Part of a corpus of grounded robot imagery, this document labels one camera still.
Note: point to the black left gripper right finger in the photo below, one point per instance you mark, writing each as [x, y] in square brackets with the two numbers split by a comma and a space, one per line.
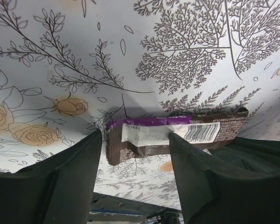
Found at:
[236, 184]

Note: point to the brown purple chocolate bar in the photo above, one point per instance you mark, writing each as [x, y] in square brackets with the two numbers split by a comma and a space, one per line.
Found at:
[144, 137]

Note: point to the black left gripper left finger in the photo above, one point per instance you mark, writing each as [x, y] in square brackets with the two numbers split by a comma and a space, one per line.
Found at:
[57, 190]

